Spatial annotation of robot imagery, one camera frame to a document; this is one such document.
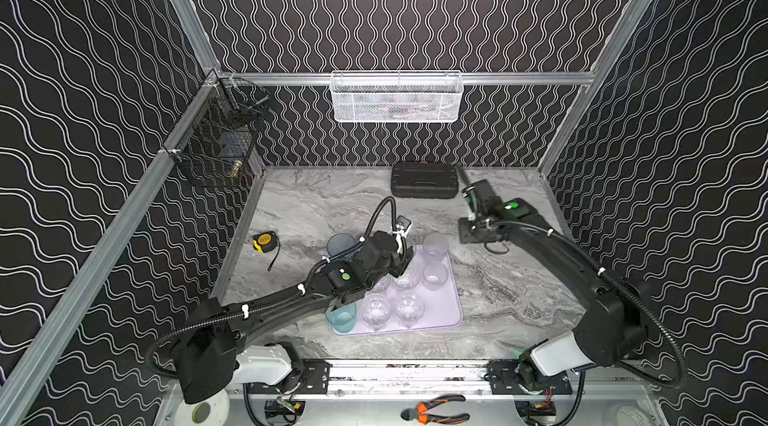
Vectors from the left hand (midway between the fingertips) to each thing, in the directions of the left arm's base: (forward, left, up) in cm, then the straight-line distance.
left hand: (402, 237), depth 78 cm
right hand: (+7, -19, -5) cm, 21 cm away
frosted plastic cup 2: (-1, -11, -19) cm, 22 cm away
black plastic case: (+32, -7, -11) cm, 34 cm away
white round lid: (-33, -55, -19) cm, 67 cm away
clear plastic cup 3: (-3, -3, -19) cm, 19 cm away
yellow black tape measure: (+6, +43, -17) cm, 47 cm away
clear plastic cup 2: (-11, -4, -20) cm, 23 cm away
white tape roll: (-39, +42, -20) cm, 60 cm away
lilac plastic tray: (-7, -8, -21) cm, 23 cm away
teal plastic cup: (-15, +15, -20) cm, 29 cm away
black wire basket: (+31, +61, +5) cm, 68 cm away
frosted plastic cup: (+7, -11, -16) cm, 20 cm away
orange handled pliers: (-35, -6, -18) cm, 40 cm away
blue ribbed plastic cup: (0, +17, -5) cm, 18 cm away
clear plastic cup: (-13, +6, -18) cm, 23 cm away
